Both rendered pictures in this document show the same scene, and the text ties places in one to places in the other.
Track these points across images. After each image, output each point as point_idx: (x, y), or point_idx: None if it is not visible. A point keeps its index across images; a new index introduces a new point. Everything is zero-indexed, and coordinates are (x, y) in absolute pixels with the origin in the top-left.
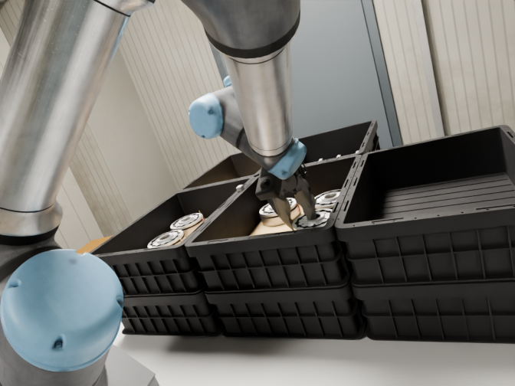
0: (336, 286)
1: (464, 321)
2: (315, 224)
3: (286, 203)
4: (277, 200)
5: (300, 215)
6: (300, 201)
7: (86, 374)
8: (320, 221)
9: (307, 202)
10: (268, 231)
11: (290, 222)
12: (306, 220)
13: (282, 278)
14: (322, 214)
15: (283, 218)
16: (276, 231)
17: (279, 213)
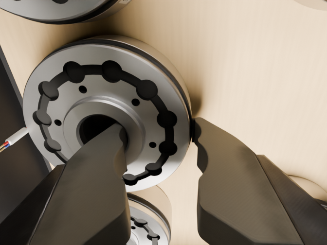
0: None
1: None
2: (76, 83)
3: (197, 199)
4: (260, 225)
5: (172, 170)
6: (99, 190)
7: None
8: (65, 104)
9: (66, 176)
10: (300, 148)
11: (197, 130)
12: (119, 112)
13: None
14: (76, 148)
15: (223, 137)
16: (270, 141)
17: (245, 156)
